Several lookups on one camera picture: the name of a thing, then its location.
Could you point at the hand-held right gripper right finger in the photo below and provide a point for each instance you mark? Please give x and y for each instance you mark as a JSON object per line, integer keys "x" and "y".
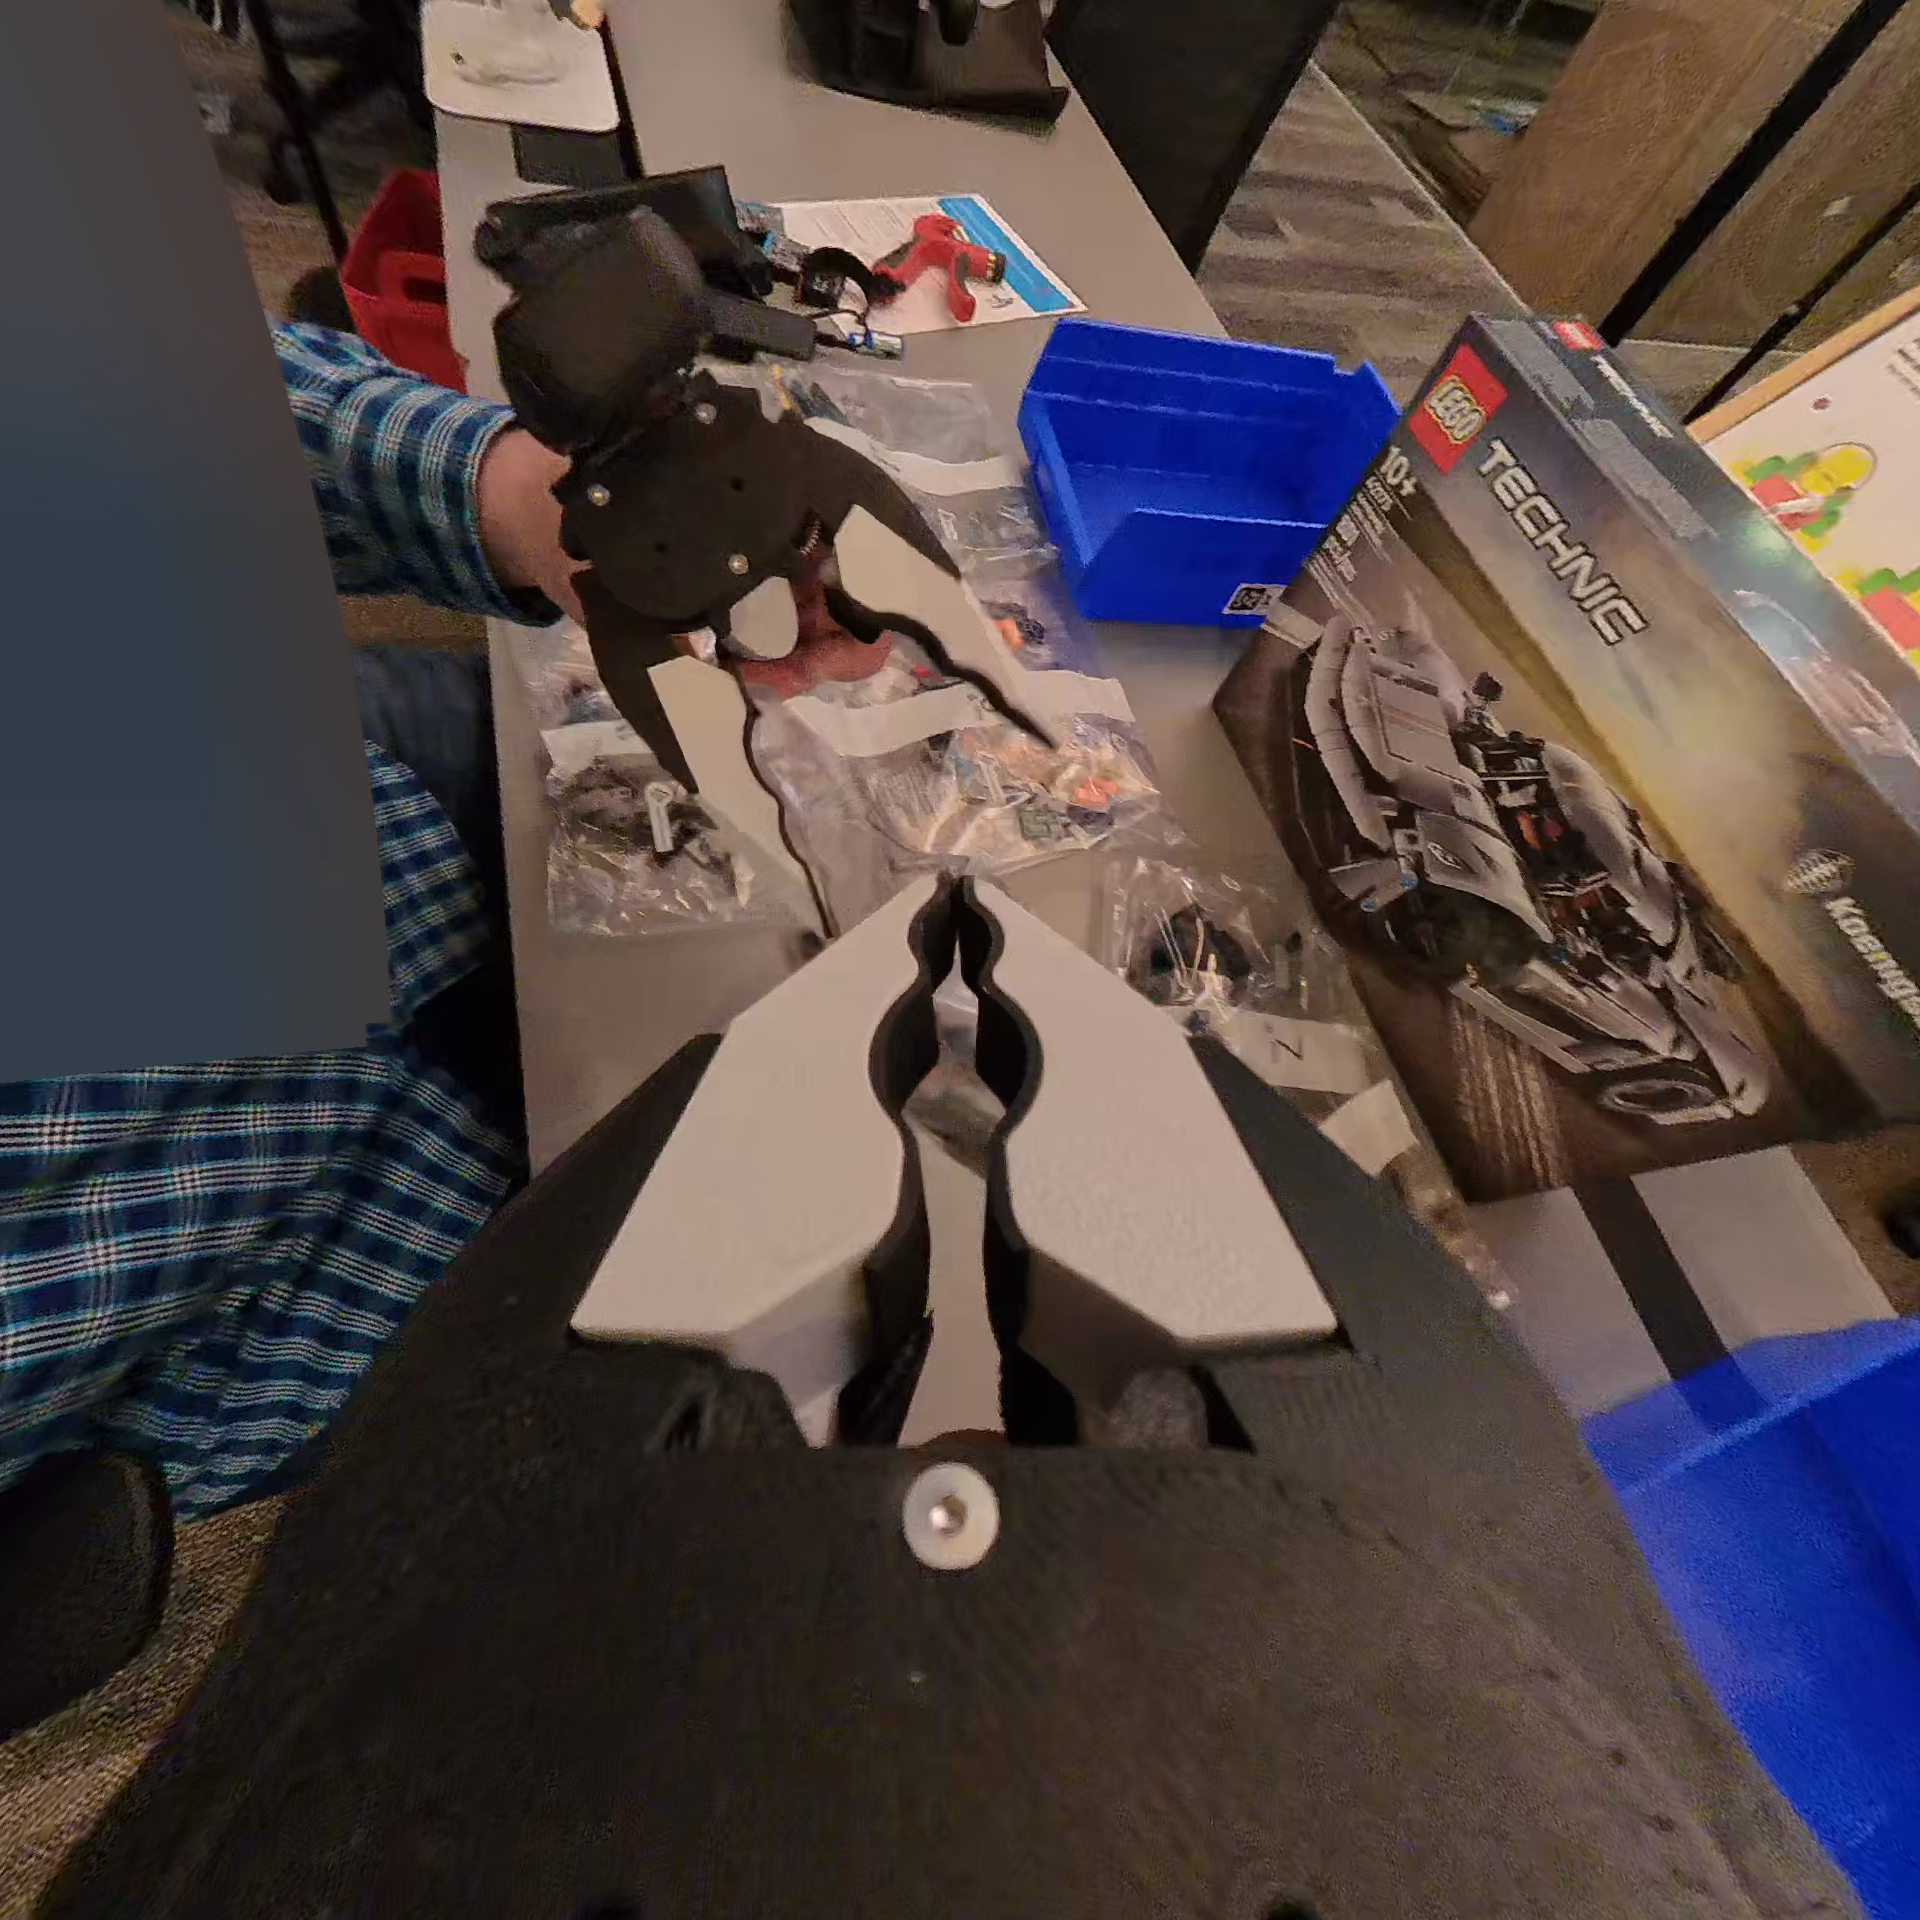
{"x": 1154, "y": 1200}

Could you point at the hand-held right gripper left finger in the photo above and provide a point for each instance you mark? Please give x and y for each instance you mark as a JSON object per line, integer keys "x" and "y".
{"x": 749, "y": 1171}

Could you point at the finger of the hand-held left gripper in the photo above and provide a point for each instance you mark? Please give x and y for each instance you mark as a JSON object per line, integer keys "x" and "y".
{"x": 914, "y": 578}
{"x": 714, "y": 721}

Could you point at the person's left forearm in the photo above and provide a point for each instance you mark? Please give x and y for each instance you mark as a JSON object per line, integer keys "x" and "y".
{"x": 388, "y": 465}

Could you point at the lego set box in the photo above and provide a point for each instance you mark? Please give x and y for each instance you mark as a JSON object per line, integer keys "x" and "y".
{"x": 1575, "y": 781}

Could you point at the person's left hand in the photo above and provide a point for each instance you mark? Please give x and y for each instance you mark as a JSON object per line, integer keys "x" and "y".
{"x": 523, "y": 510}

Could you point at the blue plastic bin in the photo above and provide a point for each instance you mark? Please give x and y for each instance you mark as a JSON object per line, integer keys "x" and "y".
{"x": 1786, "y": 1575}
{"x": 1201, "y": 494}

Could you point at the white paper sheet blue border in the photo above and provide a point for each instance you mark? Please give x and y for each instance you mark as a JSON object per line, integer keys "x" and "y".
{"x": 856, "y": 225}

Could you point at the person's torso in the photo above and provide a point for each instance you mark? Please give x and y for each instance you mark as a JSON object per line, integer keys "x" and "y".
{"x": 427, "y": 885}

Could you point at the red plastic bin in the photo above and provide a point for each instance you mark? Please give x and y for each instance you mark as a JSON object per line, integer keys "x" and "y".
{"x": 397, "y": 285}

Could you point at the black tablet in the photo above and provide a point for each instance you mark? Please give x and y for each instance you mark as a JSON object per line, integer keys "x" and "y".
{"x": 570, "y": 154}

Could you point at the white tray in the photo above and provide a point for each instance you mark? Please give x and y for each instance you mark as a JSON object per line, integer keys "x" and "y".
{"x": 509, "y": 89}

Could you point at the black bag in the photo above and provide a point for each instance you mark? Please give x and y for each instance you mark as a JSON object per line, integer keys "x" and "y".
{"x": 930, "y": 59}

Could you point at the black chair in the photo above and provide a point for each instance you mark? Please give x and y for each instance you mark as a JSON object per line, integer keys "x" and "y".
{"x": 1185, "y": 105}

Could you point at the dark rounded object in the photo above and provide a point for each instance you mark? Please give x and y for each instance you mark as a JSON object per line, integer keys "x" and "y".
{"x": 75, "y": 1590}

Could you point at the wooden partition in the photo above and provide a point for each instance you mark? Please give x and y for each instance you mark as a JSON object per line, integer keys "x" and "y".
{"x": 1620, "y": 135}

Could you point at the framed colourful brick board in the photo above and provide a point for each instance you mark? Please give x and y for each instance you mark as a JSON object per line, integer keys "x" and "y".
{"x": 1828, "y": 451}

